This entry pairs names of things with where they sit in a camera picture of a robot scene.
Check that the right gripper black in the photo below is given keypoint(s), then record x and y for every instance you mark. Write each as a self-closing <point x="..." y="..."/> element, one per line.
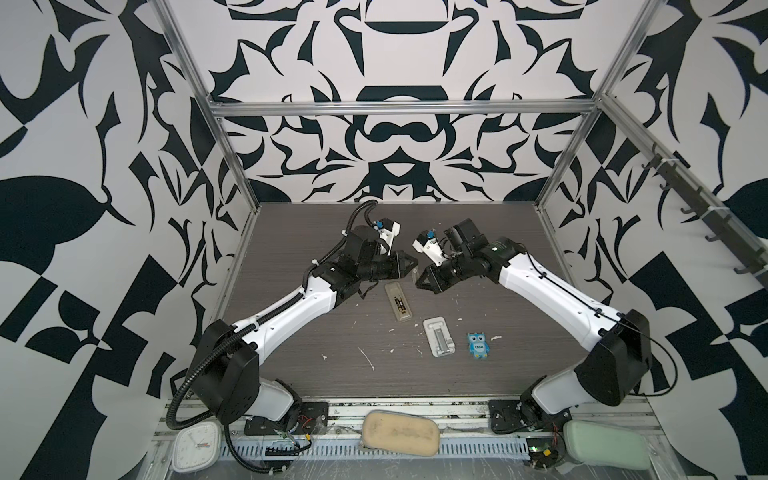
<point x="436" y="282"/>

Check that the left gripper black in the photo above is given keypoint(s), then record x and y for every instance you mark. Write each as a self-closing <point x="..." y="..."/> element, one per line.
<point x="398" y="268"/>

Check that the white remote control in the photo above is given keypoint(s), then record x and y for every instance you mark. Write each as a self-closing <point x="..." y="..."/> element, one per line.
<point x="398" y="302"/>

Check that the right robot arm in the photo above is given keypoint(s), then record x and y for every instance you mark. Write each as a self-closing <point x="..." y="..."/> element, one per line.
<point x="618" y="344"/>

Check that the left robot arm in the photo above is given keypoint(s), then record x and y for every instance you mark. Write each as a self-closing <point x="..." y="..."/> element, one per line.
<point x="225" y="372"/>

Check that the blue owl figurine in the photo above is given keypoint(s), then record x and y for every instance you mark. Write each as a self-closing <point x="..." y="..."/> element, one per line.
<point x="477" y="345"/>

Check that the tan sponge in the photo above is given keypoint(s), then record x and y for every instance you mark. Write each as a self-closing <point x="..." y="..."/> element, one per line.
<point x="400" y="433"/>

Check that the small circuit board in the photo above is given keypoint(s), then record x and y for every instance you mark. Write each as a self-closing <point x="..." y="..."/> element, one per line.
<point x="543" y="454"/>

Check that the pale green sponge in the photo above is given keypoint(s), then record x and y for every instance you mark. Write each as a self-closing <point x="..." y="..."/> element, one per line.
<point x="597" y="444"/>

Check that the white square clock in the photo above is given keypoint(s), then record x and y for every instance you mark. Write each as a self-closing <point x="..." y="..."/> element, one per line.
<point x="196" y="448"/>

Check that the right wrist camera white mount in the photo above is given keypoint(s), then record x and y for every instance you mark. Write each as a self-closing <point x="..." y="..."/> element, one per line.
<point x="428" y="244"/>

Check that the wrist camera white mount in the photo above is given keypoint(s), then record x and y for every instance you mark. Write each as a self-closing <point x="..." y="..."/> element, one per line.
<point x="387" y="230"/>
<point x="428" y="244"/>

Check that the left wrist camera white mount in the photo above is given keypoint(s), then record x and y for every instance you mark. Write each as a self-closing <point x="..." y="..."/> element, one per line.
<point x="387" y="230"/>

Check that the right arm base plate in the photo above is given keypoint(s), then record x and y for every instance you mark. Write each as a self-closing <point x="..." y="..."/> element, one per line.
<point x="507" y="415"/>

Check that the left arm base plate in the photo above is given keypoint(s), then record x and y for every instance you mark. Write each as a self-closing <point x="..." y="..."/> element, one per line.
<point x="301" y="418"/>

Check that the white slotted cable duct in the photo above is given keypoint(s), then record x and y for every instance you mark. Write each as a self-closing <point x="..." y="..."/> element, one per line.
<point x="511" y="448"/>

